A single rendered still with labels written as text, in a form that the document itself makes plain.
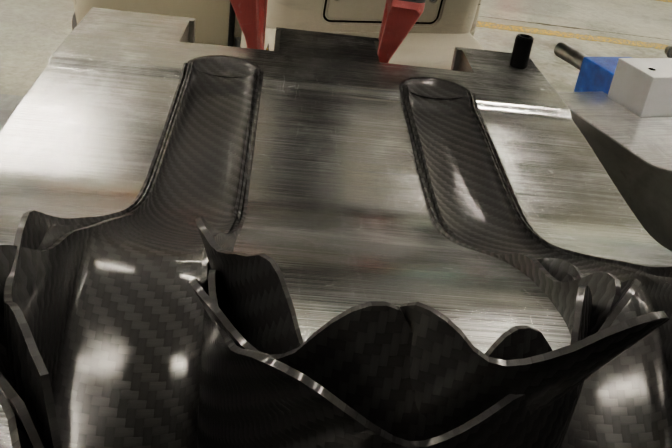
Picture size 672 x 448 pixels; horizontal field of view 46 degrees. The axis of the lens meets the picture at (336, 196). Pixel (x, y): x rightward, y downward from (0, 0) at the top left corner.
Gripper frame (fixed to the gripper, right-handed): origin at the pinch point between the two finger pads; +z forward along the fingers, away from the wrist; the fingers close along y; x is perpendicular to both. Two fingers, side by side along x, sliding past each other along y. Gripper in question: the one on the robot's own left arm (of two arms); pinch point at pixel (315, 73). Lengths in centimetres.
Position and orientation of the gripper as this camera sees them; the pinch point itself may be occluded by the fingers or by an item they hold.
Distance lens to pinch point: 53.5
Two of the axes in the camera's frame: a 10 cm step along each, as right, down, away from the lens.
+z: -1.3, 8.7, 4.7
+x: 0.6, -4.7, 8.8
